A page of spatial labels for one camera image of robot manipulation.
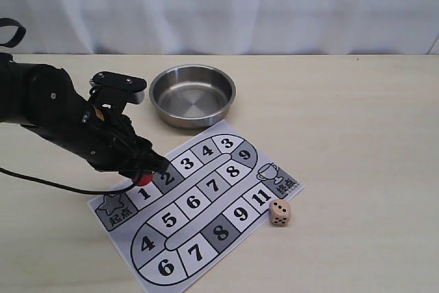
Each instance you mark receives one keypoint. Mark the paper game board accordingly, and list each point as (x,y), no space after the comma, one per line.
(216,191)

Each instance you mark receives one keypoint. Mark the stainless steel round bowl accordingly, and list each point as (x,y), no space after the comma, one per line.
(192,96)

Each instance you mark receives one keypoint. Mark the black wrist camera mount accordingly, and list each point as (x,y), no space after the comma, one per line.
(115,90)

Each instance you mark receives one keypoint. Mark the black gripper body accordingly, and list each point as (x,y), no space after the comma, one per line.
(101,136)

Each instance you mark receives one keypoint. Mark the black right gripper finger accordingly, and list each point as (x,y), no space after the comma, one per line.
(161,164)

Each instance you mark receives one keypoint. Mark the white curtain backdrop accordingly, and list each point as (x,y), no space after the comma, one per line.
(226,26)

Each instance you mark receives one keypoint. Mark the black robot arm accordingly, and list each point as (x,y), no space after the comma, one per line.
(42,99)

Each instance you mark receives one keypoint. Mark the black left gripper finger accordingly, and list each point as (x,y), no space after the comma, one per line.
(133,168)

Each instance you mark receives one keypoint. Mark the wooden die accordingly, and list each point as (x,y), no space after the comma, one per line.
(279,212)

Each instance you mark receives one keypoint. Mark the red cylinder game piece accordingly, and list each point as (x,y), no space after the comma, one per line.
(143,180)

